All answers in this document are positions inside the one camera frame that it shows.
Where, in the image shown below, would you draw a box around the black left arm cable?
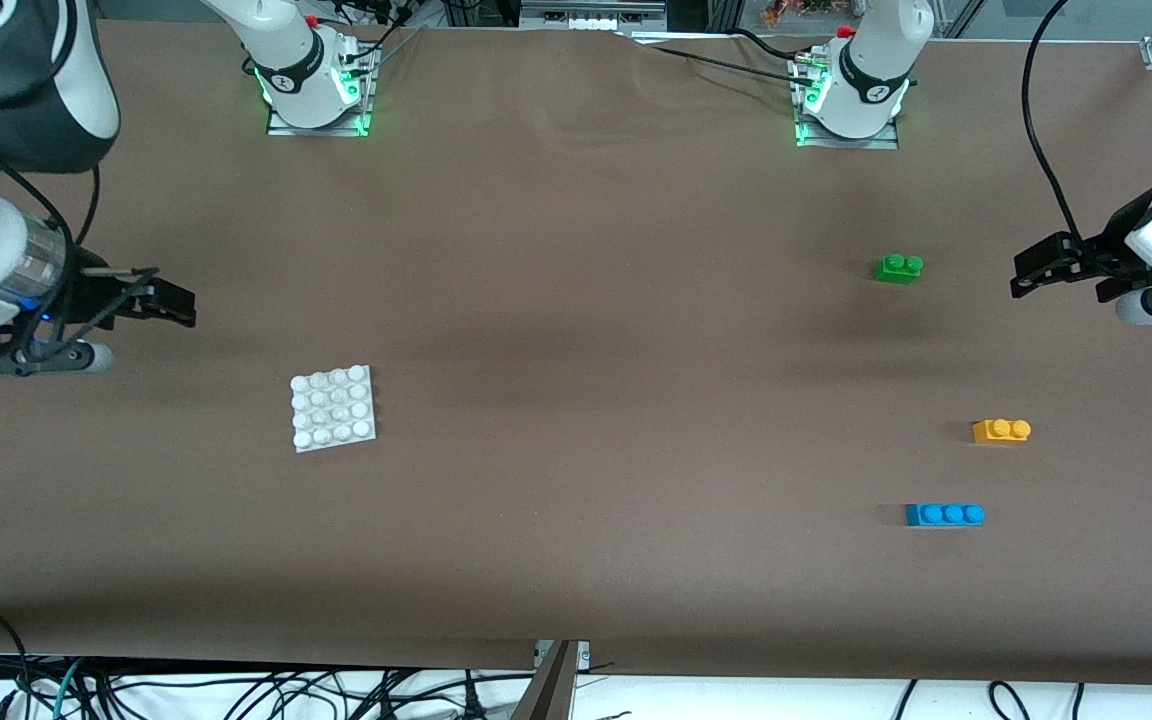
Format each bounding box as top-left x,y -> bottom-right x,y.
1020,0 -> 1087,247

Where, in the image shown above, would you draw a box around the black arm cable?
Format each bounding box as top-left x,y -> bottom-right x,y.
0,85 -> 103,353
1020,0 -> 1087,247

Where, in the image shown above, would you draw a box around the long black power cable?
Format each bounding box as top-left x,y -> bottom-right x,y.
636,43 -> 822,87

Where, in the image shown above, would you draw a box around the brown table cover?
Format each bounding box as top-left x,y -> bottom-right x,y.
0,20 -> 1152,687

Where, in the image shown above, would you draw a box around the colourful small objects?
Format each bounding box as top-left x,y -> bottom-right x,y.
760,0 -> 839,28

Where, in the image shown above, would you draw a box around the tangled black cable bundle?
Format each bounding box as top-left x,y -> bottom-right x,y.
0,655 -> 537,720

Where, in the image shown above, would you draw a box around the black cables at base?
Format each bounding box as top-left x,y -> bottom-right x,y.
328,0 -> 429,76

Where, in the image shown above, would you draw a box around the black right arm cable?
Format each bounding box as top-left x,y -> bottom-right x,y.
0,85 -> 103,353

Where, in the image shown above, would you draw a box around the white studded base plate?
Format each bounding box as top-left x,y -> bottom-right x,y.
290,364 -> 378,454

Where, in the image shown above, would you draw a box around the blue three-stud block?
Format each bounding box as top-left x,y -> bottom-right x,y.
904,502 -> 986,528

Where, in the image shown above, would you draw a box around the teal cable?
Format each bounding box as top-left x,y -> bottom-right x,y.
48,658 -> 89,720

